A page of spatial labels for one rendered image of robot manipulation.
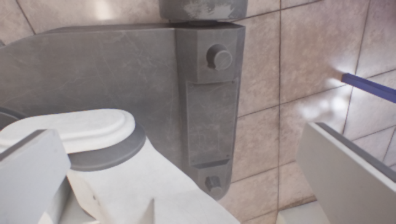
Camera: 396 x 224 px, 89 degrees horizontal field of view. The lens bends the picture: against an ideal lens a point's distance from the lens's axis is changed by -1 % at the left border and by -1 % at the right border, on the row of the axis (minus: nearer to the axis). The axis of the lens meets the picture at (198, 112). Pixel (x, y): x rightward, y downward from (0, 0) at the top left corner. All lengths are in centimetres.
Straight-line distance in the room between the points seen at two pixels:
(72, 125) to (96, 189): 12
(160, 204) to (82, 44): 33
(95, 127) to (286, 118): 72
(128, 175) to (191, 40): 27
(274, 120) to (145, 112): 54
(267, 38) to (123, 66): 46
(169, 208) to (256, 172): 78
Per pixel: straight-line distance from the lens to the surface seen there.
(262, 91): 78
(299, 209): 137
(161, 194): 29
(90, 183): 34
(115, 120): 36
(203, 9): 43
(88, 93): 49
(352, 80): 95
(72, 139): 36
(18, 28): 68
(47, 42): 48
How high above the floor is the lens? 61
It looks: 59 degrees down
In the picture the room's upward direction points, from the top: 153 degrees clockwise
